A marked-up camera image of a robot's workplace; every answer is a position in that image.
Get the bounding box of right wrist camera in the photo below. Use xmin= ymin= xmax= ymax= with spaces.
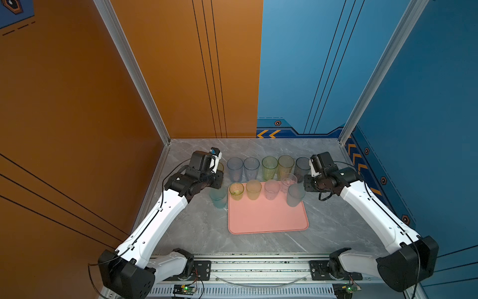
xmin=309 ymin=151 xmax=337 ymax=178

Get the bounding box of blue textured tall glass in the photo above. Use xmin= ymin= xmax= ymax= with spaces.
xmin=227 ymin=157 xmax=243 ymax=183

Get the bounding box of aluminium corner post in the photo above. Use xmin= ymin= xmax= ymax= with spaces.
xmin=338 ymin=0 xmax=429 ymax=146
xmin=93 ymin=0 xmax=171 ymax=146

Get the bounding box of blue smooth tall glass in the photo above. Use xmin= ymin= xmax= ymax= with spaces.
xmin=243 ymin=157 xmax=260 ymax=181

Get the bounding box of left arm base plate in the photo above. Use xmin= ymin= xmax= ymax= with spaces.
xmin=166 ymin=260 xmax=212 ymax=282

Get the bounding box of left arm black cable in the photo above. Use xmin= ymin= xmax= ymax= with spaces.
xmin=87 ymin=158 xmax=193 ymax=299

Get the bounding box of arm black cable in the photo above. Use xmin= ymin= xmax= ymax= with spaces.
xmin=334 ymin=160 xmax=421 ymax=299
xmin=87 ymin=158 xmax=193 ymax=299

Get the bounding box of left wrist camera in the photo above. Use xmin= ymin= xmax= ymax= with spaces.
xmin=209 ymin=147 xmax=222 ymax=173

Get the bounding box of right circuit board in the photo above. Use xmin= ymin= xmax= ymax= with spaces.
xmin=333 ymin=284 xmax=362 ymax=299

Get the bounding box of aluminium front rail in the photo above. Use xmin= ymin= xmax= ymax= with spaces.
xmin=98 ymin=255 xmax=428 ymax=299

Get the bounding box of grey smoky tall glass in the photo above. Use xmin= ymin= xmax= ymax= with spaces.
xmin=293 ymin=157 xmax=311 ymax=183

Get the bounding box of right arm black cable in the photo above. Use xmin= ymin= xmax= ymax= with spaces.
xmin=334 ymin=160 xmax=421 ymax=299

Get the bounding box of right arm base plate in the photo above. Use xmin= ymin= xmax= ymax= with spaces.
xmin=309 ymin=260 xmax=363 ymax=281

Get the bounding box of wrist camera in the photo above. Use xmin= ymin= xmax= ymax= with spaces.
xmin=209 ymin=147 xmax=222 ymax=173
xmin=309 ymin=151 xmax=337 ymax=178

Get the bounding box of left aluminium corner post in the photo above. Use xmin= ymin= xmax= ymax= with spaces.
xmin=93 ymin=0 xmax=171 ymax=146

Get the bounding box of left circuit board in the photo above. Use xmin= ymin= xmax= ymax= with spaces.
xmin=173 ymin=285 xmax=198 ymax=297

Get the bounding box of peach short glass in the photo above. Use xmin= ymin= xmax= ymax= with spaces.
xmin=246 ymin=179 xmax=262 ymax=201

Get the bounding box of clear short glass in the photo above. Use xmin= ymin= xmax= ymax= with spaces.
xmin=264 ymin=179 xmax=281 ymax=201

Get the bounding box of pink plastic tray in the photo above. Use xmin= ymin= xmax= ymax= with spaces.
xmin=228 ymin=182 xmax=309 ymax=235

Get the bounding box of clear round glass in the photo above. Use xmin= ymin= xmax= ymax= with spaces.
xmin=280 ymin=173 xmax=298 ymax=194

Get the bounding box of right aluminium corner post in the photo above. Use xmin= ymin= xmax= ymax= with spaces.
xmin=338 ymin=0 xmax=429 ymax=146

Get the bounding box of circuit board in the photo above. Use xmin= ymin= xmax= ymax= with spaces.
xmin=173 ymin=285 xmax=198 ymax=297
xmin=333 ymin=284 xmax=362 ymax=299

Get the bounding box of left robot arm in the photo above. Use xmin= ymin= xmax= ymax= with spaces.
xmin=95 ymin=148 xmax=224 ymax=299

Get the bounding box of green short glass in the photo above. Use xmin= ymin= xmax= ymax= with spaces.
xmin=229 ymin=182 xmax=244 ymax=201

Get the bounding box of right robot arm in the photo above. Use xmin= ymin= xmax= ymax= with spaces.
xmin=304 ymin=168 xmax=439 ymax=292

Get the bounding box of amber tall glass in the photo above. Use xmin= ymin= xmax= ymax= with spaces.
xmin=277 ymin=155 xmax=295 ymax=180

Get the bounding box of green tall glass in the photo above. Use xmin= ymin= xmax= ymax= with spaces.
xmin=261 ymin=156 xmax=278 ymax=181

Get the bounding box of teal glass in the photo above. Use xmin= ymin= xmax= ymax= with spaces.
xmin=286 ymin=184 xmax=306 ymax=207
xmin=209 ymin=188 xmax=228 ymax=209

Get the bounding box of clear tube on rail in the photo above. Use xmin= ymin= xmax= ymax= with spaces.
xmin=215 ymin=276 xmax=307 ymax=289

